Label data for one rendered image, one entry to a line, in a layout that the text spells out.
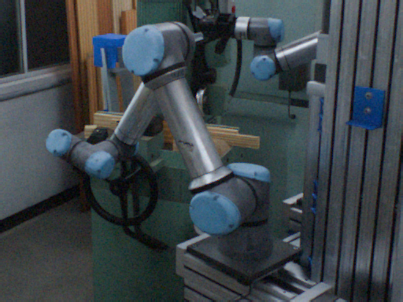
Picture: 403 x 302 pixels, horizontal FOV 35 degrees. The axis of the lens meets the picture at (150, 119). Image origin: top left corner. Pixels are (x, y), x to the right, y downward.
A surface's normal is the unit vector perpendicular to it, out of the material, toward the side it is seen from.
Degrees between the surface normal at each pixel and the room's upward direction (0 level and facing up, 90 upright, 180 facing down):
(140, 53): 83
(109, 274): 90
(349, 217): 90
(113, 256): 90
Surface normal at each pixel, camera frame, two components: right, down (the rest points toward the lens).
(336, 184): -0.75, 0.18
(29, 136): 0.84, 0.15
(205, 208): -0.51, 0.33
